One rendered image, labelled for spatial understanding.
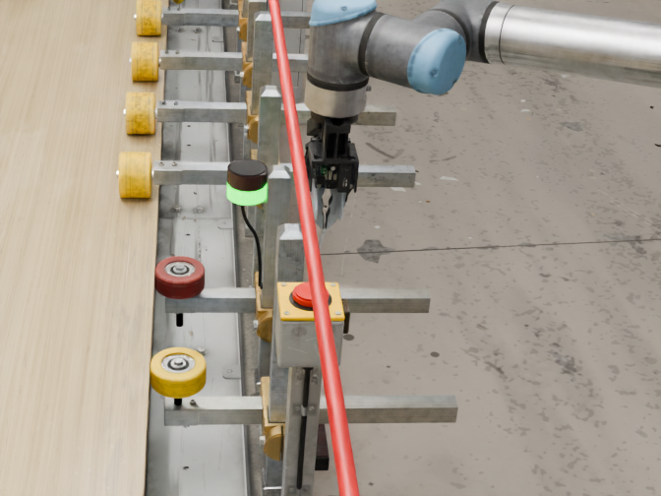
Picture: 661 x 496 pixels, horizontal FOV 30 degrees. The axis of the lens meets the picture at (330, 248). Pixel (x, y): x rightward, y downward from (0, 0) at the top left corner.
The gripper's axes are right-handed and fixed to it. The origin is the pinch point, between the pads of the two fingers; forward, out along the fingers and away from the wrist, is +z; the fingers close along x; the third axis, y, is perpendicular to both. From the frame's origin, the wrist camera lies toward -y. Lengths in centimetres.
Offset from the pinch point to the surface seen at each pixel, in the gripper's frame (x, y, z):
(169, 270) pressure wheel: -24.1, -1.6, 10.8
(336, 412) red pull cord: -16, 125, -62
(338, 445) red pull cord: -16, 127, -62
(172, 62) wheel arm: -24, -75, 6
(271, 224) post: -8.6, 4.2, -1.2
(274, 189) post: -8.4, 4.2, -7.4
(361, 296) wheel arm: 7.2, -0.6, 15.0
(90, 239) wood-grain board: -37.3, -11.5, 11.2
